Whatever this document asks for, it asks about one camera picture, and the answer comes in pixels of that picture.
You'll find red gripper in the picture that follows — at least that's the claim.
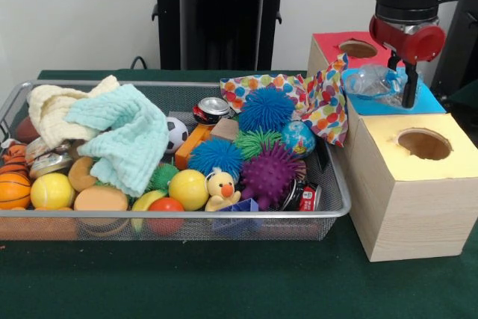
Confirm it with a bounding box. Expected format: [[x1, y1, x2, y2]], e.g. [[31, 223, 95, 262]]
[[369, 15, 447, 109]]

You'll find clear bottle with blue label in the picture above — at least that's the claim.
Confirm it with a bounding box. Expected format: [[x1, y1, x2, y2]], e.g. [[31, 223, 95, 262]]
[[341, 64, 423, 106]]

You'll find large polka dot cloth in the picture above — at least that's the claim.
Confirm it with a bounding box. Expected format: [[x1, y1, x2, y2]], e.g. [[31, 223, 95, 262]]
[[219, 53, 350, 147]]

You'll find large blue fuzzy spiky ball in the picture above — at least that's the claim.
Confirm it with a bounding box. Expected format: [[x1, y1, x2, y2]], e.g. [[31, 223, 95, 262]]
[[238, 86, 296, 133]]

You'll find mint green muslin cloth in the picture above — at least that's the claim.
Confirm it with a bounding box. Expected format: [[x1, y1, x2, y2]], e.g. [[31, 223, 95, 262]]
[[65, 83, 170, 196]]

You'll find cream yellow cloth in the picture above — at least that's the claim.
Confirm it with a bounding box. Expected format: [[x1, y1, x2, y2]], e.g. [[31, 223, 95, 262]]
[[26, 74, 120, 148]]

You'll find wooden box with three holes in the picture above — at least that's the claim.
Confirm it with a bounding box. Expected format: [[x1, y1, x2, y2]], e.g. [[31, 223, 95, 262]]
[[308, 30, 478, 262]]

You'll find shallow clear mesh bin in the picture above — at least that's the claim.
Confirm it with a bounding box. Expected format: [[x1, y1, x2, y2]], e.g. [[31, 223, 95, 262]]
[[0, 78, 351, 242]]

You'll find black chair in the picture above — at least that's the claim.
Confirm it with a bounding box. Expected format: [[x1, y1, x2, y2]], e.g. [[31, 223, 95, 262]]
[[429, 0, 478, 98]]

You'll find dark green side table cloth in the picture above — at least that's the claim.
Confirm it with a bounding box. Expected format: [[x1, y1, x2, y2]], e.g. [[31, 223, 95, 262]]
[[446, 79, 478, 109]]

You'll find green spiky ball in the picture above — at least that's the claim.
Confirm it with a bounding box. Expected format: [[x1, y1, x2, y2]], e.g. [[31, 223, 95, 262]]
[[234, 128, 283, 159]]

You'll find purple spiky toy with eyes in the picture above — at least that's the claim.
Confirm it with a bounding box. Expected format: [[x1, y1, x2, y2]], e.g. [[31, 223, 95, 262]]
[[240, 143, 308, 211]]

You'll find yellow plush duck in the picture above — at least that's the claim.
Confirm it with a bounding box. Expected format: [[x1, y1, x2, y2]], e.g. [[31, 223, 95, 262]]
[[204, 171, 242, 212]]

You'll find black white soccer ball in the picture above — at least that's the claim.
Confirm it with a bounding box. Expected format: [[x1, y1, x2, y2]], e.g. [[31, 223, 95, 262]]
[[166, 116, 190, 155]]

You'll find yellow ball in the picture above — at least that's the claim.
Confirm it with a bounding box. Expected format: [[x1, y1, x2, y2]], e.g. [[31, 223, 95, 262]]
[[30, 172, 75, 209]]

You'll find orange toy basketball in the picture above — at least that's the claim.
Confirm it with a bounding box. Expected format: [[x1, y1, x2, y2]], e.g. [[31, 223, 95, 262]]
[[0, 172, 31, 211]]

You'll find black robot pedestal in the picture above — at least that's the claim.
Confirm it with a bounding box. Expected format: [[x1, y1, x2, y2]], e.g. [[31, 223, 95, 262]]
[[143, 0, 302, 71]]

